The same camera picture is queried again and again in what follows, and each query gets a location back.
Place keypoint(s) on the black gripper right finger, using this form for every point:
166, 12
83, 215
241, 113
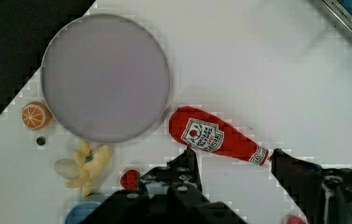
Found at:
323, 194

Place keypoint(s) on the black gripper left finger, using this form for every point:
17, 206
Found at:
172, 194

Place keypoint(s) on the red plush ketchup bottle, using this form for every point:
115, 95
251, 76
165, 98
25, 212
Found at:
200, 130

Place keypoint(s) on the red round toy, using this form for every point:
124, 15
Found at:
292, 220

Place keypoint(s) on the red strawberry toy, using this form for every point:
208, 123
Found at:
129, 179

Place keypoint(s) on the yellow plush banana toy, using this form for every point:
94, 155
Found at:
91, 163

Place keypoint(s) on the blue bowl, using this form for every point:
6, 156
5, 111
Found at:
84, 208

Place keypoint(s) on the grey round plate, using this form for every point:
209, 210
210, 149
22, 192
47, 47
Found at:
105, 78

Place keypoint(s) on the orange slice toy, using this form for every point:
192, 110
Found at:
35, 116

